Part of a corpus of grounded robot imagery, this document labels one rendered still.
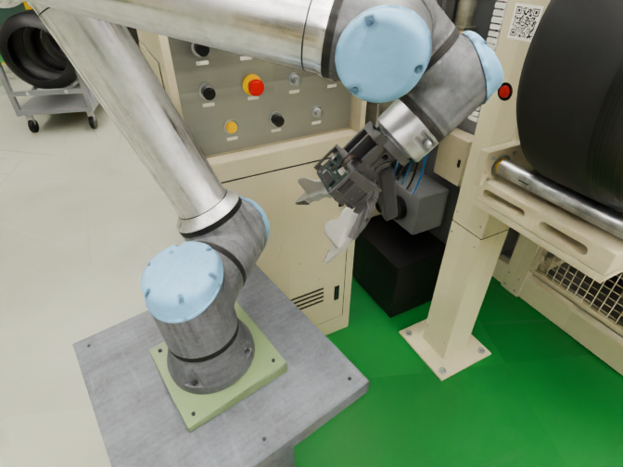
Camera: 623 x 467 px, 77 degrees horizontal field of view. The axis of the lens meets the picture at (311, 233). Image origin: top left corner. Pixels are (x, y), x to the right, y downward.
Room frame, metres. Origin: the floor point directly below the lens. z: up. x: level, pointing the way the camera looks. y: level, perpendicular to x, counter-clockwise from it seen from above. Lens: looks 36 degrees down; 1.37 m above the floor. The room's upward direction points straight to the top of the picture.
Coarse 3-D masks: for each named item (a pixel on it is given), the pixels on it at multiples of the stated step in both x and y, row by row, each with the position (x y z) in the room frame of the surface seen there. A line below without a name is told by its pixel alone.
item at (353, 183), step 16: (368, 128) 0.55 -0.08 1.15; (352, 144) 0.56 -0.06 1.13; (368, 144) 0.55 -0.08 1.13; (384, 144) 0.53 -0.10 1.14; (320, 160) 0.57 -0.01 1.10; (336, 160) 0.55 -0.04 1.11; (352, 160) 0.54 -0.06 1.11; (368, 160) 0.53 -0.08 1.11; (384, 160) 0.55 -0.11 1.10; (400, 160) 0.53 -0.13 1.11; (320, 176) 0.54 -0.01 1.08; (336, 176) 0.52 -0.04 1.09; (352, 176) 0.51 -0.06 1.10; (368, 176) 0.54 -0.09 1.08; (336, 192) 0.50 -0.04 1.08; (352, 192) 0.52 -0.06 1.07; (368, 192) 0.52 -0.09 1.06; (352, 208) 0.54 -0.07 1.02
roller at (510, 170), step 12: (504, 168) 0.91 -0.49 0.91; (516, 168) 0.89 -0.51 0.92; (516, 180) 0.87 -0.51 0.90; (528, 180) 0.84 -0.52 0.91; (540, 180) 0.83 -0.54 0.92; (540, 192) 0.81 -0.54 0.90; (552, 192) 0.79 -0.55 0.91; (564, 192) 0.77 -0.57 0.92; (576, 192) 0.77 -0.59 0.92; (564, 204) 0.75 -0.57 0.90; (576, 204) 0.74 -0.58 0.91; (588, 204) 0.72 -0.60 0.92; (600, 204) 0.72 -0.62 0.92; (588, 216) 0.71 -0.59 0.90; (600, 216) 0.69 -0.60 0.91; (612, 216) 0.68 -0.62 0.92; (612, 228) 0.66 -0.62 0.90
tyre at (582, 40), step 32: (576, 0) 0.77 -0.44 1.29; (608, 0) 0.72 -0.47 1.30; (544, 32) 0.79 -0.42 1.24; (576, 32) 0.73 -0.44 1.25; (608, 32) 0.69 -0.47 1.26; (544, 64) 0.76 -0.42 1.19; (576, 64) 0.71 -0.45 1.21; (608, 64) 0.67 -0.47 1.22; (544, 96) 0.74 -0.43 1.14; (576, 96) 0.69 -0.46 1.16; (608, 96) 0.65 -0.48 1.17; (544, 128) 0.74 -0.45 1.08; (576, 128) 0.68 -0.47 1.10; (608, 128) 0.63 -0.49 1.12; (544, 160) 0.76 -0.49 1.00; (576, 160) 0.68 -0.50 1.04; (608, 160) 0.63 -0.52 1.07; (608, 192) 0.65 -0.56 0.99
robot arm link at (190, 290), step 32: (160, 256) 0.58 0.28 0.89; (192, 256) 0.57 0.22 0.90; (224, 256) 0.61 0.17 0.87; (160, 288) 0.50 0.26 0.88; (192, 288) 0.49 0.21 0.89; (224, 288) 0.54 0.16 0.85; (160, 320) 0.47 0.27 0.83; (192, 320) 0.47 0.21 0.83; (224, 320) 0.51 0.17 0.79; (192, 352) 0.47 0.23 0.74
